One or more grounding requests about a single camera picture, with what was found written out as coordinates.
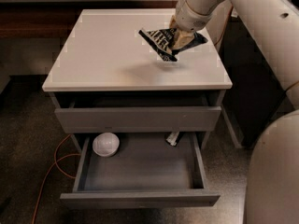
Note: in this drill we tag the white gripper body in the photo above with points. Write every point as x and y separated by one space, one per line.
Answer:
191 20

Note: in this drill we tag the blue chip bag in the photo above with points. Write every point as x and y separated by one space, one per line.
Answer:
162 40

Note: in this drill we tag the grey drawer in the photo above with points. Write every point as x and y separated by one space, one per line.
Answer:
146 172
137 112

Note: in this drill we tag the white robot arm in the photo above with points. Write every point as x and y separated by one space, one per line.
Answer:
272 192

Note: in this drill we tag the grey top drawer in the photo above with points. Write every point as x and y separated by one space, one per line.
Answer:
137 112

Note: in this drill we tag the grey drawer cabinet white top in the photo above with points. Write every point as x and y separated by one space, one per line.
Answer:
104 53

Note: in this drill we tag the black cabinet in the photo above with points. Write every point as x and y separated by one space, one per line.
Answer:
256 98

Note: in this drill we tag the small black white packet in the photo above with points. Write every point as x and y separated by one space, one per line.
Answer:
172 138

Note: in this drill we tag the white bowl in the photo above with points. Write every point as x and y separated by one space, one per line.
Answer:
106 144

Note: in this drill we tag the dark wooden bench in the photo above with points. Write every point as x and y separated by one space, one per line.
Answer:
56 19

